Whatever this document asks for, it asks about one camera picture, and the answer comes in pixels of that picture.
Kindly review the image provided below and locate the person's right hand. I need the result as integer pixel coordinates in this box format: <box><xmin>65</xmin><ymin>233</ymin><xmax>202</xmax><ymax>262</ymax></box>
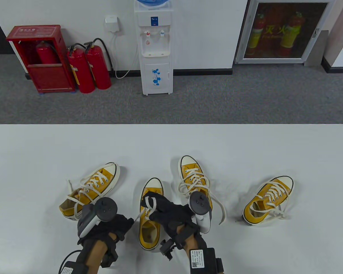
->
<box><xmin>141</xmin><ymin>191</ymin><xmax>202</xmax><ymax>243</ymax></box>

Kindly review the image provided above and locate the person's left hand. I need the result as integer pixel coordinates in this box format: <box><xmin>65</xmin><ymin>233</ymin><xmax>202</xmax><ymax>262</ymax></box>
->
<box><xmin>77</xmin><ymin>214</ymin><xmax>135</xmax><ymax>246</ymax></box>

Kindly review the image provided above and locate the yellow canvas shoe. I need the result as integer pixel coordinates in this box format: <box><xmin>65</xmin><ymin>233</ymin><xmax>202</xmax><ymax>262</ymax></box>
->
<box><xmin>139</xmin><ymin>178</ymin><xmax>164</xmax><ymax>251</ymax></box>
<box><xmin>242</xmin><ymin>176</ymin><xmax>294</xmax><ymax>226</ymax></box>
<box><xmin>59</xmin><ymin>162</ymin><xmax>120</xmax><ymax>221</ymax></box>
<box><xmin>178</xmin><ymin>156</ymin><xmax>213</xmax><ymax>213</ymax></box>

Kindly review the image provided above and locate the person's right forearm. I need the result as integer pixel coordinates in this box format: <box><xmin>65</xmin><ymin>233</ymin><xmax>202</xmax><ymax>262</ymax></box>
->
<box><xmin>177</xmin><ymin>225</ymin><xmax>226</xmax><ymax>274</ymax></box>

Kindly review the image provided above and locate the person's left forearm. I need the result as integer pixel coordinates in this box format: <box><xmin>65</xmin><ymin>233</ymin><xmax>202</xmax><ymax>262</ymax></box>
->
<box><xmin>74</xmin><ymin>233</ymin><xmax>117</xmax><ymax>274</ymax></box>

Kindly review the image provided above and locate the dark grey hand controller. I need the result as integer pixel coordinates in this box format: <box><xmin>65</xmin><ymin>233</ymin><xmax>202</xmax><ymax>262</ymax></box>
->
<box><xmin>78</xmin><ymin>198</ymin><xmax>118</xmax><ymax>238</ymax></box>
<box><xmin>189</xmin><ymin>192</ymin><xmax>213</xmax><ymax>234</ymax></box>

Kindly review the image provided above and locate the black battery pack white label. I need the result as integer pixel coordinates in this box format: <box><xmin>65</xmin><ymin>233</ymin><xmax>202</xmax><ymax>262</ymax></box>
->
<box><xmin>189</xmin><ymin>248</ymin><xmax>218</xmax><ymax>274</ymax></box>
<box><xmin>60</xmin><ymin>260</ymin><xmax>89</xmax><ymax>274</ymax></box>

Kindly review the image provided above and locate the red extinguisher cabinet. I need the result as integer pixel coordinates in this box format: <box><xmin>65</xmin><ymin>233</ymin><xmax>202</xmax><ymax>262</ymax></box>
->
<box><xmin>6</xmin><ymin>25</ymin><xmax>76</xmax><ymax>94</ymax></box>

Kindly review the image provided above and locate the white water dispenser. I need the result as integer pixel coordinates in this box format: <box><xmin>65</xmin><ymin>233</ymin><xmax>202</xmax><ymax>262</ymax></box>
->
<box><xmin>134</xmin><ymin>3</ymin><xmax>174</xmax><ymax>96</ymax></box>

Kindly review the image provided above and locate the silver framed glass cabinet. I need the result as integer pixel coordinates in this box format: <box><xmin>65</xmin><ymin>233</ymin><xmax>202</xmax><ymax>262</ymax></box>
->
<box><xmin>234</xmin><ymin>0</ymin><xmax>336</xmax><ymax>65</ymax></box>

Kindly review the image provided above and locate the red yellow fire extinguisher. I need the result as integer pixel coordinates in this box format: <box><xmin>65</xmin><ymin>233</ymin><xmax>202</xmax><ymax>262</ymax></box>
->
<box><xmin>247</xmin><ymin>13</ymin><xmax>266</xmax><ymax>56</ymax></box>
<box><xmin>280</xmin><ymin>11</ymin><xmax>303</xmax><ymax>56</ymax></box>

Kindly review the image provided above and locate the blue water bottle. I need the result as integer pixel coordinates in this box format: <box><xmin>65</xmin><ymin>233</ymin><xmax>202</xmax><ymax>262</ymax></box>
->
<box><xmin>135</xmin><ymin>0</ymin><xmax>169</xmax><ymax>9</ymax></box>

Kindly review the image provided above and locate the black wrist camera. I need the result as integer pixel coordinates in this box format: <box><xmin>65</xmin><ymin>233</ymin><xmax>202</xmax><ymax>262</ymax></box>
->
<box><xmin>101</xmin><ymin>248</ymin><xmax>119</xmax><ymax>268</ymax></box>
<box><xmin>159</xmin><ymin>239</ymin><xmax>176</xmax><ymax>261</ymax></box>

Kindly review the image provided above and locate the black glove cable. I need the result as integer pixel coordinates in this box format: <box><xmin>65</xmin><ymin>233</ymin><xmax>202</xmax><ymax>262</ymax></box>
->
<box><xmin>59</xmin><ymin>250</ymin><xmax>82</xmax><ymax>271</ymax></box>

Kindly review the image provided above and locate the white power cable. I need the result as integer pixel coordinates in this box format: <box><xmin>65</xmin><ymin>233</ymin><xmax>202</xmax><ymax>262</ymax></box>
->
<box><xmin>111</xmin><ymin>31</ymin><xmax>139</xmax><ymax>79</ymax></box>

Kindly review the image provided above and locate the white wall box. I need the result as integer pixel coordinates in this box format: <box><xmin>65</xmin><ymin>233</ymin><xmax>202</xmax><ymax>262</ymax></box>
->
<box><xmin>105</xmin><ymin>16</ymin><xmax>121</xmax><ymax>34</ymax></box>

